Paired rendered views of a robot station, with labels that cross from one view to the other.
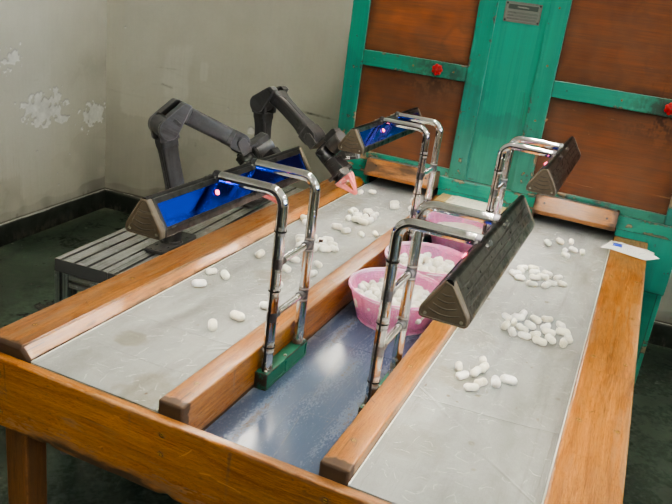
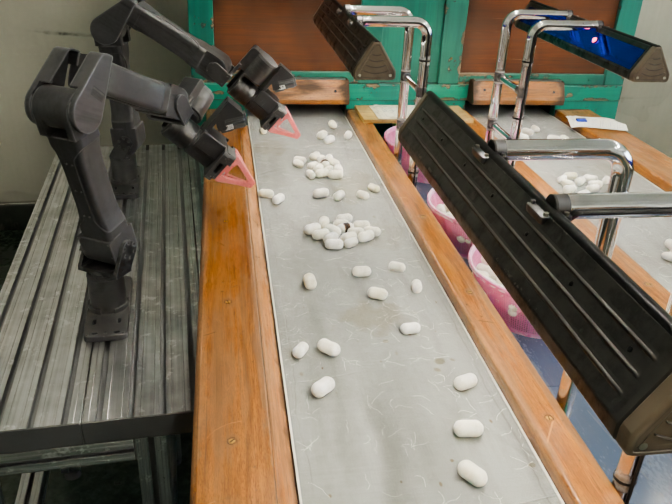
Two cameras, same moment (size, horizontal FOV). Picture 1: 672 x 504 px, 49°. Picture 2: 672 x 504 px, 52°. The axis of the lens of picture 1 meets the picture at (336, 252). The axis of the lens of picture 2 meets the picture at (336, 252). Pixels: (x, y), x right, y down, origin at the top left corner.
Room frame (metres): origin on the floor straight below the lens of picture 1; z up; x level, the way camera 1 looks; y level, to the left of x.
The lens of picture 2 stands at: (1.05, 0.71, 1.35)
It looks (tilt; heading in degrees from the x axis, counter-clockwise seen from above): 27 degrees down; 329
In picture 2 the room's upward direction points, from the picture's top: 3 degrees clockwise
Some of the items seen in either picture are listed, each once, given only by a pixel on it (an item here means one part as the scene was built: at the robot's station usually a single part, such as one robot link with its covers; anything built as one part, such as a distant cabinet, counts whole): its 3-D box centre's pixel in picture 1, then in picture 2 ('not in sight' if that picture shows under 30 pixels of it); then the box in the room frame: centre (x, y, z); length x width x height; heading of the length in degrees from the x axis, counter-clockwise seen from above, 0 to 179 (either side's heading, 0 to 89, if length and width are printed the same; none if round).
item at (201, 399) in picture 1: (355, 277); (434, 265); (1.97, -0.07, 0.71); 1.81 x 0.05 x 0.11; 159
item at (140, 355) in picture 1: (301, 256); (345, 259); (2.03, 0.10, 0.73); 1.81 x 0.30 x 0.02; 159
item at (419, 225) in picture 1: (432, 320); not in sight; (1.33, -0.21, 0.90); 0.20 x 0.19 x 0.45; 159
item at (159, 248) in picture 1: (172, 232); (107, 289); (2.14, 0.52, 0.71); 0.20 x 0.07 x 0.08; 163
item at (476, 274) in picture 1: (489, 247); not in sight; (1.31, -0.29, 1.08); 0.62 x 0.08 x 0.07; 159
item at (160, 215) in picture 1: (234, 183); (509, 205); (1.51, 0.24, 1.08); 0.62 x 0.08 x 0.07; 159
